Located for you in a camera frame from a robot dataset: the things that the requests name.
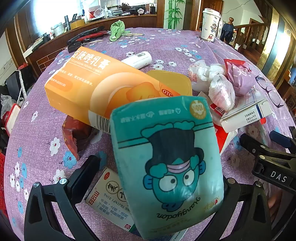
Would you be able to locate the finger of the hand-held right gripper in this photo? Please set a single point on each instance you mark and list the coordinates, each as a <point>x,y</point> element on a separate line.
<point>252,143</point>
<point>281,139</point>

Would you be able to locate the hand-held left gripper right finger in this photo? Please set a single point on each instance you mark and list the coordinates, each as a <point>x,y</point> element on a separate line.
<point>233,192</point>

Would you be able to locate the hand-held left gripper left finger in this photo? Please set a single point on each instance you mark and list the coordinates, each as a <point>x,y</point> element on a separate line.
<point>85,178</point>

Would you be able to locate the white red-label medicine box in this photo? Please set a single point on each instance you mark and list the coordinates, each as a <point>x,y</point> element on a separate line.
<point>104,197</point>

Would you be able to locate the white blue-lined medicine box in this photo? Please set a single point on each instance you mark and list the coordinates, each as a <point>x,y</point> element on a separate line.
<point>242,118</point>

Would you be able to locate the red white carton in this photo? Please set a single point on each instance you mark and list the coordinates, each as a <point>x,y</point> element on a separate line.
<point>220,139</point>

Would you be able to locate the red snack wrapper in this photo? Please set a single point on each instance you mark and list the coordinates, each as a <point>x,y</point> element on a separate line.
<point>76,132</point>

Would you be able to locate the white plastic bag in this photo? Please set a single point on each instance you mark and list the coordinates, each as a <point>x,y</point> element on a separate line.
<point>198,71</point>
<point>220,92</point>

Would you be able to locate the pink plastic bag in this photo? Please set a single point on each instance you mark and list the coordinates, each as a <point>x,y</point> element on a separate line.
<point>240,78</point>

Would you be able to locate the teal cartoon tissue pack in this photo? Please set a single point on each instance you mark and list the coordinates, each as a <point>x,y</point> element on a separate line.
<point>166,162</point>

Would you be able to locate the orange medicine box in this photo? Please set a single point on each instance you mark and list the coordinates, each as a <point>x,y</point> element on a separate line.
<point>92,88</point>

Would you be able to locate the white spray bottle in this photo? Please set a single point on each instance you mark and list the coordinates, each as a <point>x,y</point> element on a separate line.
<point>138,60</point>

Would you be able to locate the eyeglasses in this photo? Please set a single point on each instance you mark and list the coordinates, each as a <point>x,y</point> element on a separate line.
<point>276,97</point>

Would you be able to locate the purple floral tablecloth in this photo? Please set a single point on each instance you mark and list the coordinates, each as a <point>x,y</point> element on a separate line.
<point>46,115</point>

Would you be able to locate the red framed white board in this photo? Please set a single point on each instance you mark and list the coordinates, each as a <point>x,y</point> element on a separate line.
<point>12,118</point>

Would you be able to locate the clear plastic bag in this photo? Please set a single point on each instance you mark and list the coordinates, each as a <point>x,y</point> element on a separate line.
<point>5,103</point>

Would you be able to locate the wooden stair railing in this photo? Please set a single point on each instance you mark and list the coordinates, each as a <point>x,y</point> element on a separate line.
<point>252,32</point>

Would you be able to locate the dark blue cloth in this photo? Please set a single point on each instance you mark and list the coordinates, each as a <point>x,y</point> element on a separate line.
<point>227,32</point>

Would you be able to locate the white cartoon paper cup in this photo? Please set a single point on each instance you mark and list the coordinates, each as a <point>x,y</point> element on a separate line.
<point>209,25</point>

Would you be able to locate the small black case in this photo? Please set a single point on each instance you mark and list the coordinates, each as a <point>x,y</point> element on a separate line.
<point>75,47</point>

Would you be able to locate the black red tool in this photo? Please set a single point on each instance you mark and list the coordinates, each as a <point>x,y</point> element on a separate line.
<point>90,34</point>

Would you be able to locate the wooden door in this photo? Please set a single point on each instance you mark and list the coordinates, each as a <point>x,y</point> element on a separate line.
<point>209,4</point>

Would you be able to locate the wooden sticks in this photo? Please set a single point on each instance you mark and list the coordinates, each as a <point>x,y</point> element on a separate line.
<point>134,34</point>

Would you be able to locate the green cloth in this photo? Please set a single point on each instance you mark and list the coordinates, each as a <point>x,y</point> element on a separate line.
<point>116,29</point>

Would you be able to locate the yellow box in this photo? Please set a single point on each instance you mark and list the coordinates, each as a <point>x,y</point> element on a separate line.
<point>77,23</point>

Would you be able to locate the bamboo wall decal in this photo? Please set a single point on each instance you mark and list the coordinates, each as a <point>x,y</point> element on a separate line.
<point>173,14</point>

